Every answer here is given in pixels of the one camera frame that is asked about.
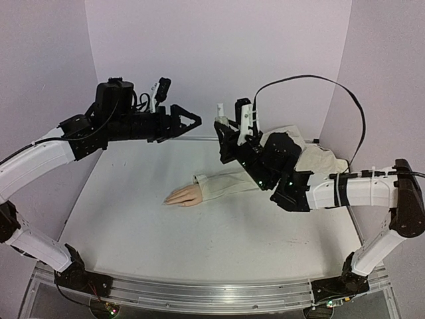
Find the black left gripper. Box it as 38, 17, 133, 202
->
108, 102, 204, 142

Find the clear nail polish bottle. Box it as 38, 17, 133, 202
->
214, 103, 229, 126

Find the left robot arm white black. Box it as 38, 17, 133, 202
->
1, 78, 202, 290

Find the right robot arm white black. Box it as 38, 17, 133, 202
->
214, 121, 424, 307

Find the mannequin hand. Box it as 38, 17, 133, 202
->
165, 184, 203, 207

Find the beige sleeve cloth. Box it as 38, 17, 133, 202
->
193, 124, 351, 203

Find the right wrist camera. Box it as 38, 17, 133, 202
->
235, 98, 262, 146

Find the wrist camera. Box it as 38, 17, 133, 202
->
235, 98, 262, 146
149, 77, 171, 113

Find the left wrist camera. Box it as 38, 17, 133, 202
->
149, 77, 171, 113

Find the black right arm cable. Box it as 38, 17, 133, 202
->
252, 74, 425, 180

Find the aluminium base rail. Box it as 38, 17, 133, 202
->
19, 263, 400, 318

